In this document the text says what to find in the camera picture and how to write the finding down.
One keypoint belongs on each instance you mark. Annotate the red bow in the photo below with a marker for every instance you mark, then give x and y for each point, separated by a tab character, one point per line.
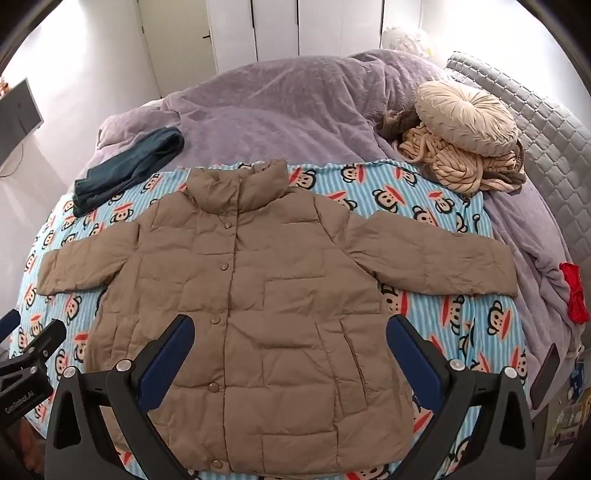
575	293

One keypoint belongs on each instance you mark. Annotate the brown knit cloth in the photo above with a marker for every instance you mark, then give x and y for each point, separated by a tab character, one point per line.
397	122

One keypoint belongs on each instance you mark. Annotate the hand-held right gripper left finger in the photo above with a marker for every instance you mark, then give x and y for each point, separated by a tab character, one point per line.
171	350

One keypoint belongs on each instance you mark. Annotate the brown puffer jacket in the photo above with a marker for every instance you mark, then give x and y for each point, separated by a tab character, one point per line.
277	300

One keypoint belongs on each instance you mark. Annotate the round beige pleated cushion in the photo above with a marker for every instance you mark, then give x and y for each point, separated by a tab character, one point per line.
464	117

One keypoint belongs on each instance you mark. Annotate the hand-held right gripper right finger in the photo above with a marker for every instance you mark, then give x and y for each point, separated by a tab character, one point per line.
408	353

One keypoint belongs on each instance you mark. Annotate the striped monkey print blanket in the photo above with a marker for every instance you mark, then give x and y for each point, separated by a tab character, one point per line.
415	198

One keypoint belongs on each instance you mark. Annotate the dark teal pants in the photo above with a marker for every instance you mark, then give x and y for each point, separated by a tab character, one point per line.
134	164

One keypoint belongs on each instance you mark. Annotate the flat screen monitor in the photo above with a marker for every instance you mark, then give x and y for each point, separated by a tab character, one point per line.
18	120

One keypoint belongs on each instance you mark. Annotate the beige chunky knit throw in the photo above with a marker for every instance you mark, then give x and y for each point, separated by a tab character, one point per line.
455	164

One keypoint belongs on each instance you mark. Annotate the black phone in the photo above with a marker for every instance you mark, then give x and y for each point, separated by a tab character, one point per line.
545	376

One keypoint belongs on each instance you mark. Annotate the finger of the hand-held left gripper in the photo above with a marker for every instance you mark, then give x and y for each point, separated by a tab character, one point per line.
44	339
9	325

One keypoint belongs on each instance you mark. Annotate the grey quilted headboard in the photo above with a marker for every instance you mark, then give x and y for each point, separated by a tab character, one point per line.
535	115

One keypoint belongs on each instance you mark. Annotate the white wardrobe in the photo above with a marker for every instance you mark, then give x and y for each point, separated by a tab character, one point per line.
295	27

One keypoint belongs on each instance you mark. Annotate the purple fleece blanket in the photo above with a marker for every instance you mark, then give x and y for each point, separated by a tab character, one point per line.
286	101

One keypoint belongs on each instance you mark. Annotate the white patterned pillow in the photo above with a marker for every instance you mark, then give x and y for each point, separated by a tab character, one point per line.
406	39

